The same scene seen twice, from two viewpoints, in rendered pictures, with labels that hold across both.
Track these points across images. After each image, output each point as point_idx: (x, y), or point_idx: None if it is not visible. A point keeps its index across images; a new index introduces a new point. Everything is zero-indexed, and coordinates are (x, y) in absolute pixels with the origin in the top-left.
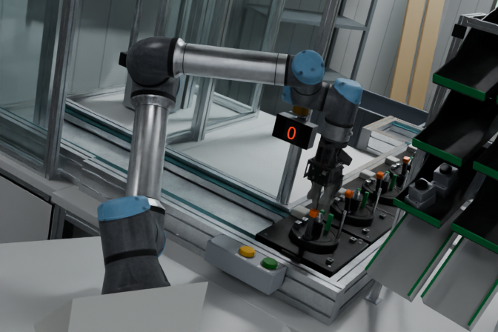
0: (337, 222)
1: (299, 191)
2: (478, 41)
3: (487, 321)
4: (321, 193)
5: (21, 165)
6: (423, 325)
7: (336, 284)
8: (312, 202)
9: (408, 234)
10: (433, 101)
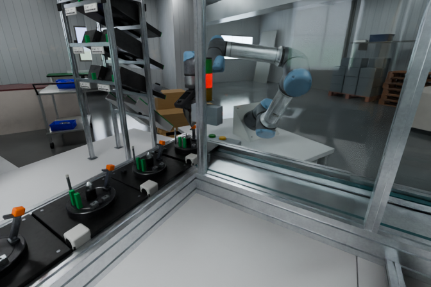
0: (167, 159)
1: (165, 268)
2: (125, 10)
3: (96, 160)
4: (190, 119)
5: None
6: (138, 153)
7: (183, 134)
8: (194, 123)
9: None
10: (148, 50)
